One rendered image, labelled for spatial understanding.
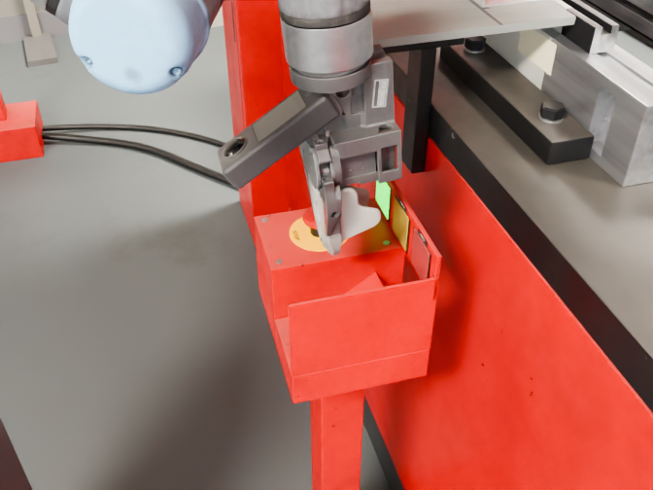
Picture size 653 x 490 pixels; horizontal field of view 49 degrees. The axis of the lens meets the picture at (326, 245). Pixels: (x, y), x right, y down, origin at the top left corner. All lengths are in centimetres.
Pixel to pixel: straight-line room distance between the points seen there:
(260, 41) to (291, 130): 117
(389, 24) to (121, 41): 43
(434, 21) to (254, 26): 97
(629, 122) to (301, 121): 35
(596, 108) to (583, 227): 16
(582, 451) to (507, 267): 20
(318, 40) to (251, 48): 120
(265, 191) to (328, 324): 126
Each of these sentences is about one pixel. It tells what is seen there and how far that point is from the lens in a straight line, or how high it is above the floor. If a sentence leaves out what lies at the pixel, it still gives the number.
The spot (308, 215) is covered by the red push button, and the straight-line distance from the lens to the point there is 83.
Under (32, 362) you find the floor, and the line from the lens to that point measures 189.
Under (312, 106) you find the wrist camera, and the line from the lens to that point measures 62.
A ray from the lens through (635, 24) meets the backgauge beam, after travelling 120.
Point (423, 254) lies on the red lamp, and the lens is 76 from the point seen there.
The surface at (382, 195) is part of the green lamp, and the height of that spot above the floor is 81.
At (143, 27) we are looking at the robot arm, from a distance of 44.
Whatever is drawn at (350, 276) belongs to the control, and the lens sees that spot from 84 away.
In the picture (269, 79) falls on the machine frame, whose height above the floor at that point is 52.
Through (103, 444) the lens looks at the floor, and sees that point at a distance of 167.
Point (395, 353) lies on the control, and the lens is 81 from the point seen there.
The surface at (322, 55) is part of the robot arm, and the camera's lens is 59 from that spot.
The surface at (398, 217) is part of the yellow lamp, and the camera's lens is 82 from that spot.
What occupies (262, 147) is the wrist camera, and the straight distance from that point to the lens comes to 62.
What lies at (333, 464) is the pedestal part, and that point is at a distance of 106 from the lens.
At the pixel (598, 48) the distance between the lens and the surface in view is 88.
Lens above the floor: 130
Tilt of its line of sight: 38 degrees down
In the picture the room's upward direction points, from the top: straight up
